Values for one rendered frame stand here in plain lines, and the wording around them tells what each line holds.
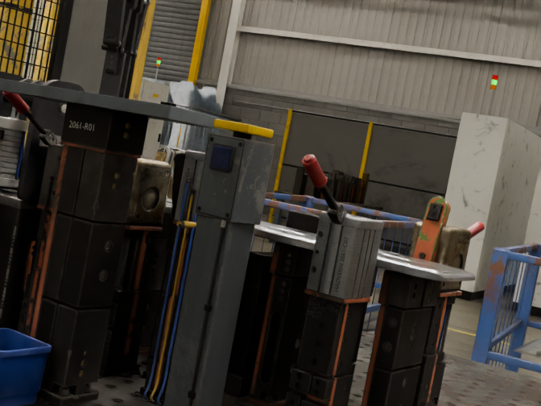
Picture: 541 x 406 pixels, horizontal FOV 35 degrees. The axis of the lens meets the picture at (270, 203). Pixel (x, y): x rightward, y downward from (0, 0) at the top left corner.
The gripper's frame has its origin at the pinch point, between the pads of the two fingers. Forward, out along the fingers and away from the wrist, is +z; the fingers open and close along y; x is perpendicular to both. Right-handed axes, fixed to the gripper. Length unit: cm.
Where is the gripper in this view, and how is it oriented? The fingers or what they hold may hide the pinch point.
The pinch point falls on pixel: (115, 76)
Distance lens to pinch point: 134.4
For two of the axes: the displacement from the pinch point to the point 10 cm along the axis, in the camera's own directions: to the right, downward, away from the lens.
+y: 1.6, -0.2, 9.9
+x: -9.7, -2.0, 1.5
